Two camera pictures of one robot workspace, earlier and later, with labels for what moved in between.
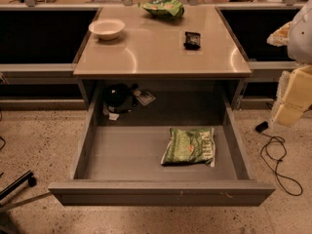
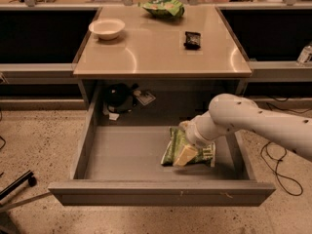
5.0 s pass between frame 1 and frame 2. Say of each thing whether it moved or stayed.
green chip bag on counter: stayed
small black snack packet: stayed
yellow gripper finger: moved
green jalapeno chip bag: stayed
